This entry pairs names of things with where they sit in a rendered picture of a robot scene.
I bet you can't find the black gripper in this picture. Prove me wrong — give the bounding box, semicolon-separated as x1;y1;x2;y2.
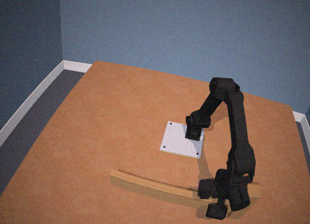
206;169;228;220

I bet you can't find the wooden post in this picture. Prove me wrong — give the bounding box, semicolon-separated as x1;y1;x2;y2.
227;183;261;219

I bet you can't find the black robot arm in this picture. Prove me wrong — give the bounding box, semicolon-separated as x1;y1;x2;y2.
185;77;256;211

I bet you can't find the long wooden rail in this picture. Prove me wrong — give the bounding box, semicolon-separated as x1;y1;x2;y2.
109;169;218;210

